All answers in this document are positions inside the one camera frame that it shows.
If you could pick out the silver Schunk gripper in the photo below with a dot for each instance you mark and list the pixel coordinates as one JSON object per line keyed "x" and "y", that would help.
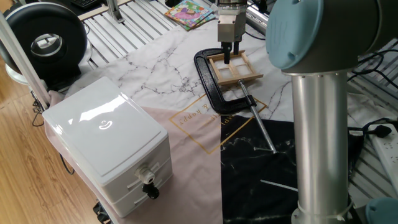
{"x": 231, "y": 29}

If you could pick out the miniature wooden sliding window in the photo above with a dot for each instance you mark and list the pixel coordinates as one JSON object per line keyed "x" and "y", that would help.
{"x": 241, "y": 80}

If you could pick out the silver grey UR5 robot arm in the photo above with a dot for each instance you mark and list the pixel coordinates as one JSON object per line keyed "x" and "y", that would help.
{"x": 320, "y": 124}

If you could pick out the black C-clamp with steel screw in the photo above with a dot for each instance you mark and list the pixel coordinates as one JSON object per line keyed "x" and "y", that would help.
{"x": 207, "y": 84}

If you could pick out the white wrist mounting adapter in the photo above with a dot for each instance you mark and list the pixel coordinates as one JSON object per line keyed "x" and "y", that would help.
{"x": 232, "y": 7}

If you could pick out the colourful picture book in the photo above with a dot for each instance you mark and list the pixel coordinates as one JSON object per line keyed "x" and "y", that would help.
{"x": 189, "y": 14}

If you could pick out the marble pink black patterned cloth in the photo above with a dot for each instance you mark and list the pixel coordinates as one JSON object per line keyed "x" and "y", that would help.
{"x": 174, "y": 71}

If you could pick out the white plastic box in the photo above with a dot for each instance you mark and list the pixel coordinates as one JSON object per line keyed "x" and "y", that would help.
{"x": 105, "y": 130}

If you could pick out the black keyboard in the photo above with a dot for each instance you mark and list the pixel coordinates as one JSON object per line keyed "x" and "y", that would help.
{"x": 84, "y": 2}

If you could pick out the black power plug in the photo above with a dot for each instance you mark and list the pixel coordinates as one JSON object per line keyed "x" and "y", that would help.
{"x": 377, "y": 130}

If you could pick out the white power strip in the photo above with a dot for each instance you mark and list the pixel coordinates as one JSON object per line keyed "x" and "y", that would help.
{"x": 385, "y": 149}

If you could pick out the black round fan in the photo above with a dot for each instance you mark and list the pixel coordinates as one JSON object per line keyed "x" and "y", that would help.
{"x": 21, "y": 34}

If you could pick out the small aluminium bracket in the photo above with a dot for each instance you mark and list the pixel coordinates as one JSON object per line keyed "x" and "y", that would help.
{"x": 115, "y": 12}

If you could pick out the slanted aluminium frame post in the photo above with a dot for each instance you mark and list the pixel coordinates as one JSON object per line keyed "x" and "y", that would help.
{"x": 21, "y": 62}

